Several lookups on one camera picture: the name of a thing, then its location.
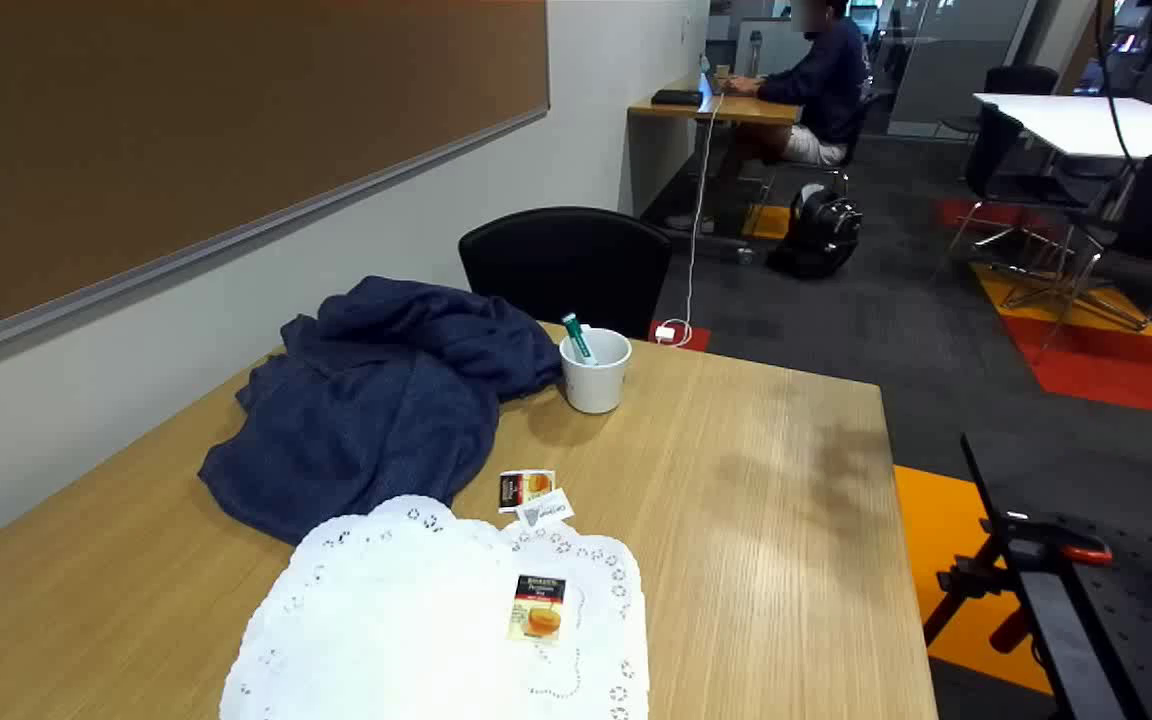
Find teal and white marker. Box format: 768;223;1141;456
559;306;599;368

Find dark blue cloth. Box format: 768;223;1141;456
198;271;568;546

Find open laptop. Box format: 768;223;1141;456
648;64;726;110

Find wooden desk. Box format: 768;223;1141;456
624;91;806;220

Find white meeting table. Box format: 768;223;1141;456
971;89;1152;164

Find black office chair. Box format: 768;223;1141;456
458;202;675;342

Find black backpack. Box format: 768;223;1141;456
766;185;868;282

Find white mug cup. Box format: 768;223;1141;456
556;325;638;418

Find seated person in dark sweater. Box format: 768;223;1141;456
726;0;876;171

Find black perforated breadboard plate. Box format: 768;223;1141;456
956;433;1152;720

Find brown cork board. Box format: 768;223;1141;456
0;0;556;391

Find white paper lace doily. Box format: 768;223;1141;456
216;493;652;720

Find black clamp with orange handle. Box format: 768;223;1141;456
920;512;1122;660

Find white hanging cable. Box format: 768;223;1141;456
652;64;719;349

